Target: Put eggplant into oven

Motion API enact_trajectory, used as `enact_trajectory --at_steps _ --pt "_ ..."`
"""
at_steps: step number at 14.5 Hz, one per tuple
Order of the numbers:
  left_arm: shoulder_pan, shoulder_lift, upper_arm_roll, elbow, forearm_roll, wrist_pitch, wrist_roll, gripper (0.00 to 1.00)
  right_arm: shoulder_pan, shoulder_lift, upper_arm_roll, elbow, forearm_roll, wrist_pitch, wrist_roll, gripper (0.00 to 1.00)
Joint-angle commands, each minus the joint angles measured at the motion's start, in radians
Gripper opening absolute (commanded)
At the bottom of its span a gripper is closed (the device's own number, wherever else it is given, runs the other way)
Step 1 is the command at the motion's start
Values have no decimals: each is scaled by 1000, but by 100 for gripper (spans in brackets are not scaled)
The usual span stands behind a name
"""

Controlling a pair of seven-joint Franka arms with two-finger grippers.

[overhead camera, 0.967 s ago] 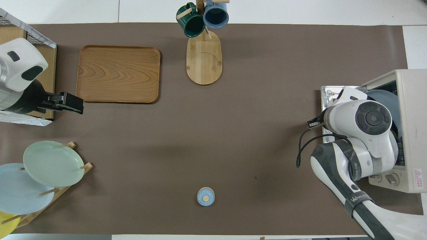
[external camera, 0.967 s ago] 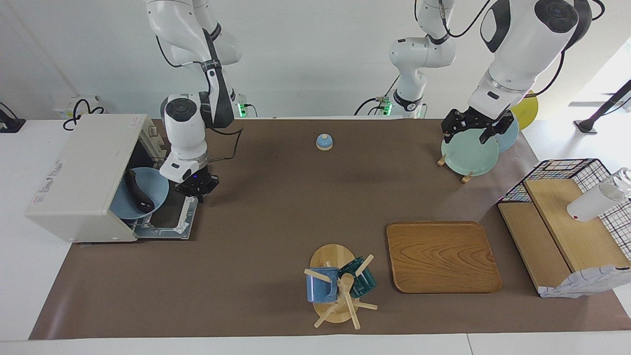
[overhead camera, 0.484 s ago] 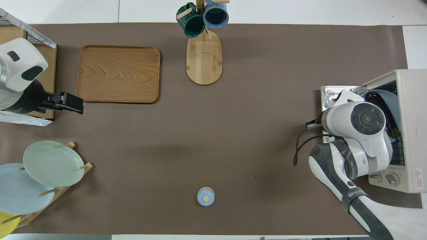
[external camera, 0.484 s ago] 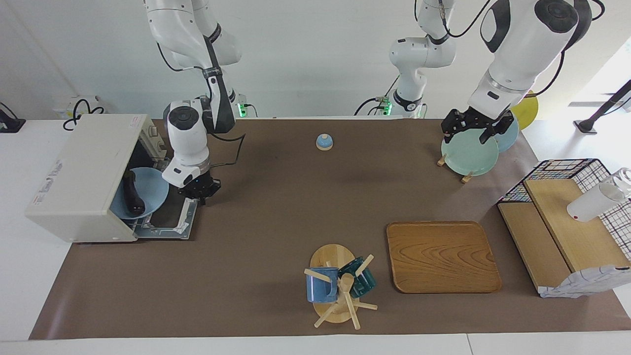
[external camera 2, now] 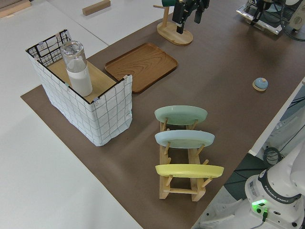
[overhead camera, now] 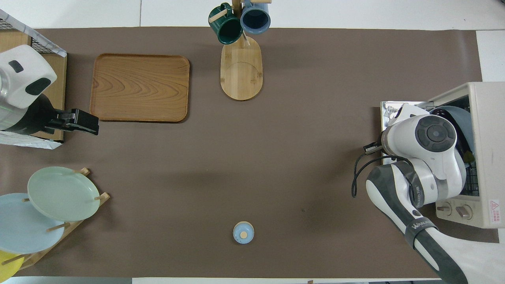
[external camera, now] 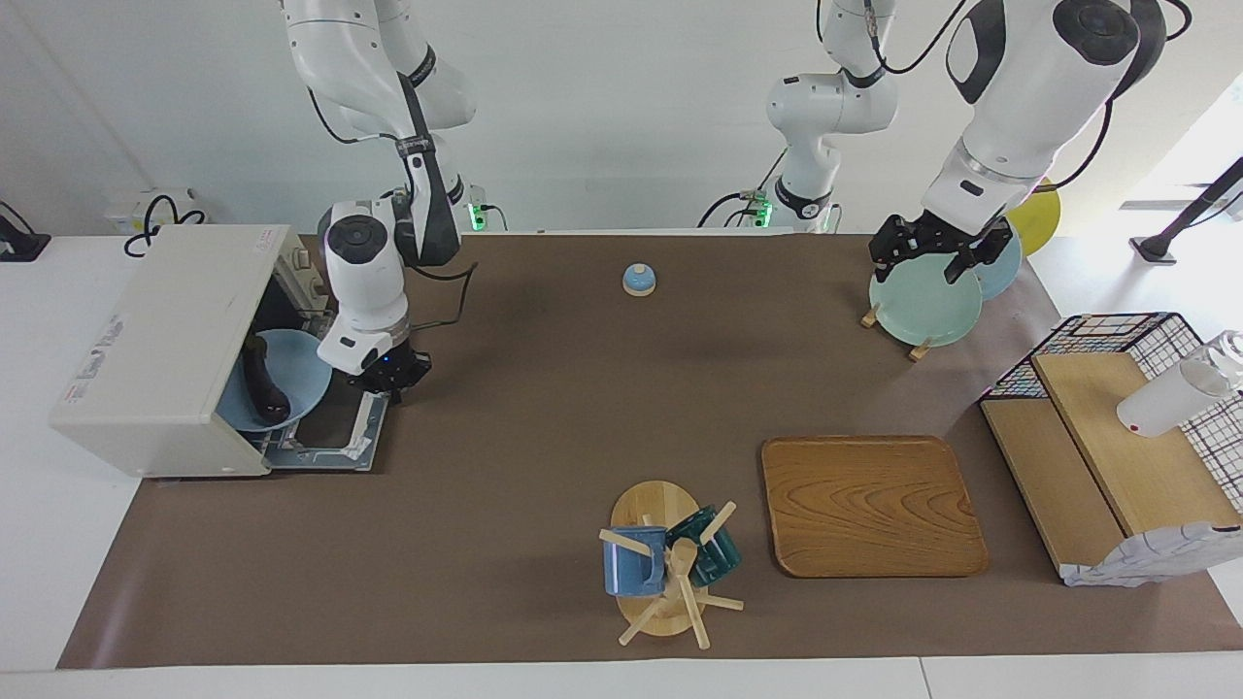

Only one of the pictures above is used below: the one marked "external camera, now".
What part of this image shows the glass oven door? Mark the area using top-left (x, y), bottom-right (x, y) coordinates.
top-left (262, 374), bottom-right (392, 475)

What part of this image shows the dark purple eggplant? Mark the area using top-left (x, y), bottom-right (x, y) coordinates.
top-left (240, 334), bottom-right (293, 424)

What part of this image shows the beige toaster oven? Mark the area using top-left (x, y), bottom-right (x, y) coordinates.
top-left (50, 225), bottom-right (391, 480)

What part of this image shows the large light blue plate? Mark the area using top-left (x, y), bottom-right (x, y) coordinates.
top-left (969, 228), bottom-right (1025, 303)

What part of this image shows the pale green plate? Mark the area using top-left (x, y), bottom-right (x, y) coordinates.
top-left (868, 252), bottom-right (985, 349)

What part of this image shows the wooden plate rack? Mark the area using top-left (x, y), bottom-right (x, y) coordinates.
top-left (859, 299), bottom-right (935, 363)

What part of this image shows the yellow plate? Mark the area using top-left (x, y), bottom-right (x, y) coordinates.
top-left (1005, 184), bottom-right (1063, 259)

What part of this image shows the brown table mat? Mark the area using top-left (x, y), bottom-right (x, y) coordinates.
top-left (56, 233), bottom-right (1243, 671)

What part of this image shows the black stand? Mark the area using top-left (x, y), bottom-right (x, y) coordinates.
top-left (1128, 155), bottom-right (1243, 266)

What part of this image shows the wooden serving tray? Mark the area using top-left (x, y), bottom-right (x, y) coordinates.
top-left (760, 436), bottom-right (991, 581)

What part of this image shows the white cup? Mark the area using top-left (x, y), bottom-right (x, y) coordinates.
top-left (1116, 330), bottom-right (1243, 439)

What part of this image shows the wooden shelf unit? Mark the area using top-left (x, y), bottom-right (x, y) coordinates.
top-left (980, 351), bottom-right (1243, 583)

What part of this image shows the wooden mug tree stand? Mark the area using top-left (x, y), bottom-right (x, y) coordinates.
top-left (598, 481), bottom-right (747, 650)

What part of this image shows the blue mug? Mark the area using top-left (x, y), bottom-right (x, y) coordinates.
top-left (602, 525), bottom-right (670, 598)

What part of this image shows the dark green mug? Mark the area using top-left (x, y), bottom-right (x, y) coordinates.
top-left (666, 505), bottom-right (744, 587)

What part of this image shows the white patterned cloth liner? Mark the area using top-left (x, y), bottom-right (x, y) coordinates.
top-left (1060, 521), bottom-right (1243, 589)

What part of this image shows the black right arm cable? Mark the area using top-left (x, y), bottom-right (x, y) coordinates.
top-left (307, 58), bottom-right (480, 337)

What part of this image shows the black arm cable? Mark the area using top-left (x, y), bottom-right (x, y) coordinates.
top-left (307, 58), bottom-right (480, 337)
top-left (816, 0), bottom-right (1183, 195)

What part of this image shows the black wire basket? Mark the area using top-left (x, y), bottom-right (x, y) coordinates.
top-left (979, 312), bottom-right (1243, 516)

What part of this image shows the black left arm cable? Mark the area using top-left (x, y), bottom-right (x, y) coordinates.
top-left (816, 0), bottom-right (1183, 195)

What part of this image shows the black clamp mount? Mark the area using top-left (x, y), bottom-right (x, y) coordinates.
top-left (0, 200), bottom-right (52, 264)

